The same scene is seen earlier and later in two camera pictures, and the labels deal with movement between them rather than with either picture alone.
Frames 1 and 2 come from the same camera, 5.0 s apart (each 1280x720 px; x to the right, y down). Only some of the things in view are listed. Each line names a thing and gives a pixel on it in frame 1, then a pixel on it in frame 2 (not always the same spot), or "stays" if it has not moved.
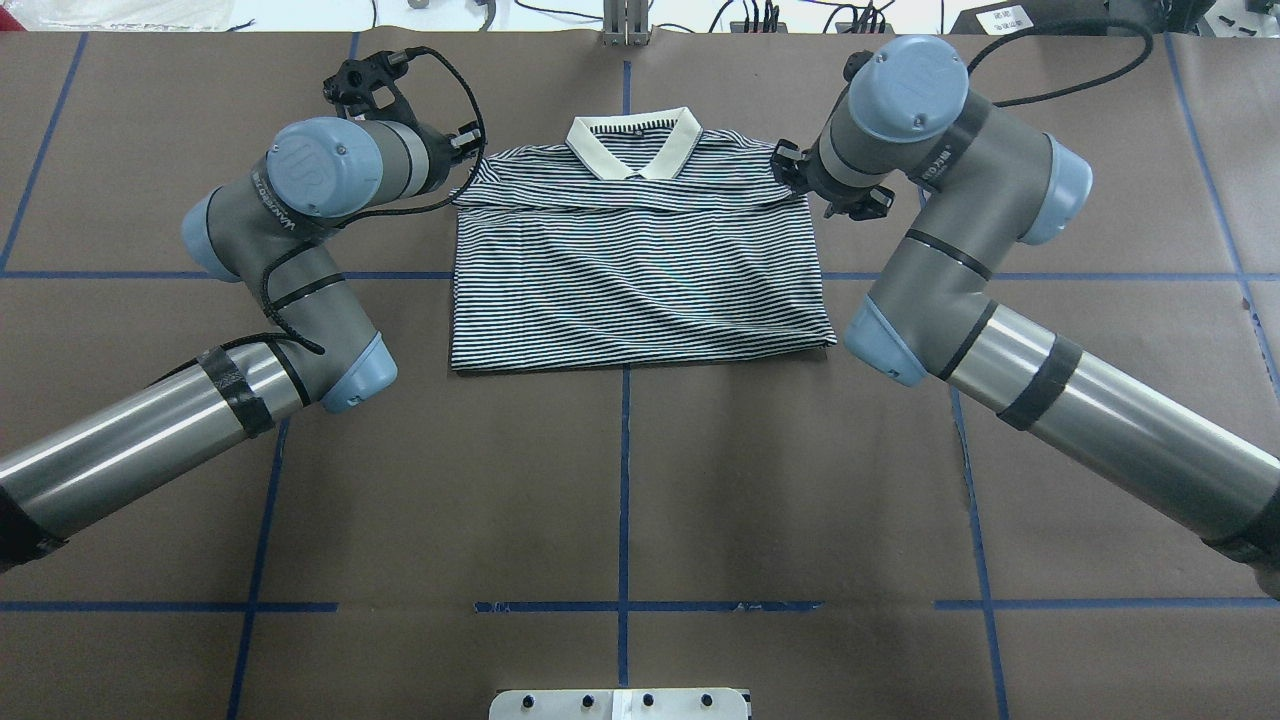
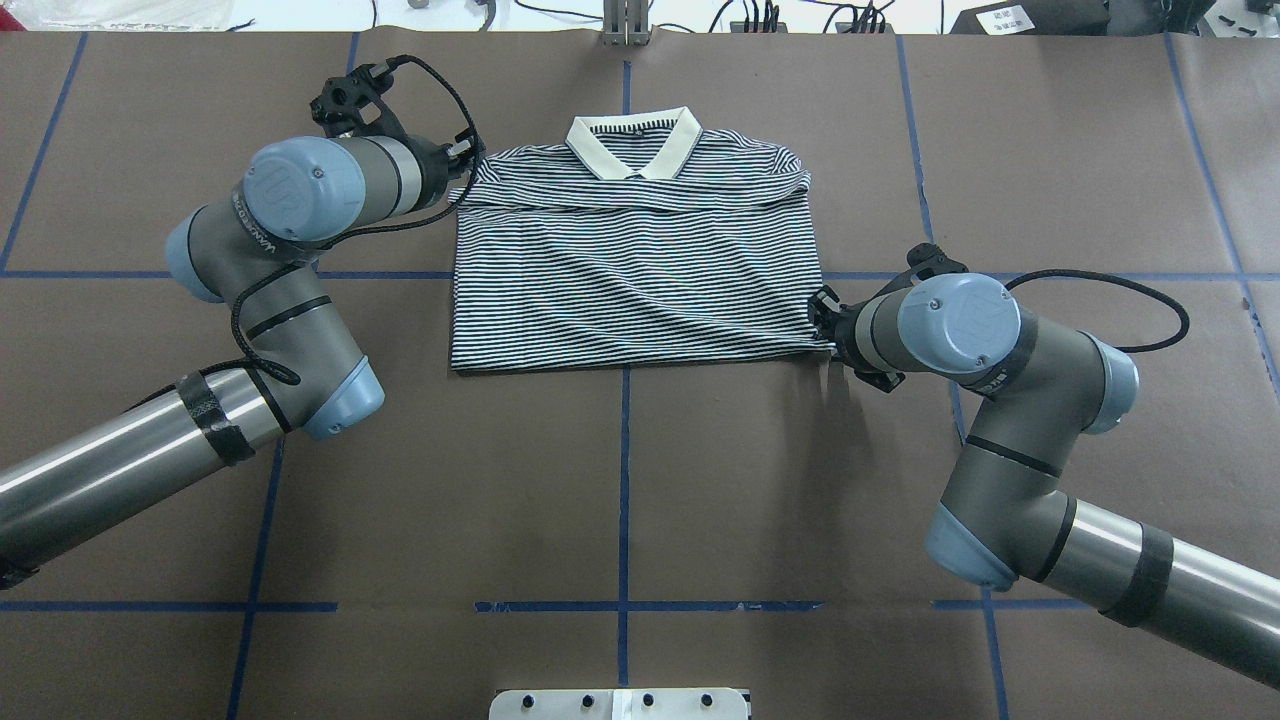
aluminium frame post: x=625 y=23 stays
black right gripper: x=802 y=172 → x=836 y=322
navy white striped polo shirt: x=633 y=239 stays
